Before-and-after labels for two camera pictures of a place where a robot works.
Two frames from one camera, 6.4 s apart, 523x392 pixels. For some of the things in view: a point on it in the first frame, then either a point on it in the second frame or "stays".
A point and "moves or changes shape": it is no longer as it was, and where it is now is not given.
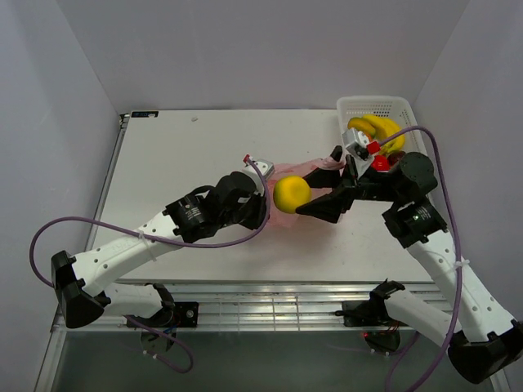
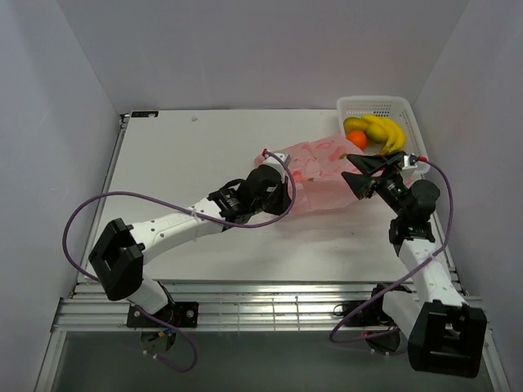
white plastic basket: [396, 108] stays
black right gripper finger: [329, 207] → [362, 185]
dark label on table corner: [144, 113] stays
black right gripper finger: [326, 178] → [368, 164]
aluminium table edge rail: [258, 306] stays
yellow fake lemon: [291, 193] → [377, 133]
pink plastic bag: [279, 218] moves or changes shape
